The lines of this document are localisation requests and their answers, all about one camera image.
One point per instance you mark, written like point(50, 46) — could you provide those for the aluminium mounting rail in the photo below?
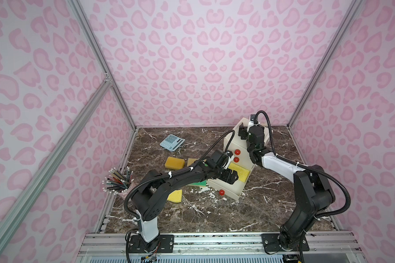
point(222, 243)

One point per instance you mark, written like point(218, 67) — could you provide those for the bright yellow drawer sponge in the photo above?
point(243, 173)

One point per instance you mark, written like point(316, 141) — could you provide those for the pale yellow cellulose sponge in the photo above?
point(175, 196)

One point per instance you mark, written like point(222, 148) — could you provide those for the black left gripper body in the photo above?
point(229, 176)

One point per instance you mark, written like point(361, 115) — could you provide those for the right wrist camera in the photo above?
point(252, 121)

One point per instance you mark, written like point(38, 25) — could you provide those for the cream drawer cabinet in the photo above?
point(248, 159)

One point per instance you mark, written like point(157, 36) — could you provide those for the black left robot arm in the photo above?
point(147, 200)

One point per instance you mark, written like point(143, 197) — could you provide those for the light blue calculator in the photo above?
point(172, 142)

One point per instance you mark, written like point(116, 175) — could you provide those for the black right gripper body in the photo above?
point(245, 133)

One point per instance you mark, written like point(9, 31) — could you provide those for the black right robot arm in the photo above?
point(312, 189)

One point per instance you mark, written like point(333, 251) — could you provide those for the green and yellow scrub sponge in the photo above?
point(199, 184)

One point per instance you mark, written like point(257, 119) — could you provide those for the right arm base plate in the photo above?
point(277, 242)

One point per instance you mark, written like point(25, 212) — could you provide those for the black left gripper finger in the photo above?
point(232, 176)
point(224, 176)

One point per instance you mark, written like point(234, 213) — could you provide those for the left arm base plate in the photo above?
point(150, 244)

